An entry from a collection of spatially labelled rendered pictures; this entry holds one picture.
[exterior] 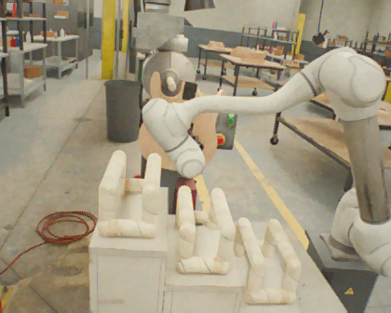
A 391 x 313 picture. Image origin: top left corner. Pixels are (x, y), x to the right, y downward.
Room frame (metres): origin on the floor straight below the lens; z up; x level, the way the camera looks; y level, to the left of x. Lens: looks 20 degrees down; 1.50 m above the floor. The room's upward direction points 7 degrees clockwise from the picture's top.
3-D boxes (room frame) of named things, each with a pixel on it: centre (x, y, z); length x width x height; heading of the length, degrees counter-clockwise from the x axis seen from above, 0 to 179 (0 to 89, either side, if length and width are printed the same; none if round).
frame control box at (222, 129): (1.78, -0.04, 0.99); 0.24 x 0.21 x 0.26; 10
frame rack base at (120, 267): (0.67, 0.13, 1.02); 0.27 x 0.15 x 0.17; 8
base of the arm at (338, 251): (1.25, -0.66, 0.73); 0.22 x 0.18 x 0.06; 3
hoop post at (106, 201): (0.58, 0.16, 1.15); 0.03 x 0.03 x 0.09
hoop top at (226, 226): (0.69, -0.07, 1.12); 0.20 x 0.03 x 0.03; 7
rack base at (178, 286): (0.69, -0.03, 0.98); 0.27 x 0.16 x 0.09; 8
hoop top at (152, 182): (0.67, 0.09, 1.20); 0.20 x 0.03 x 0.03; 7
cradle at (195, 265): (0.59, -0.04, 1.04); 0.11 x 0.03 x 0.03; 98
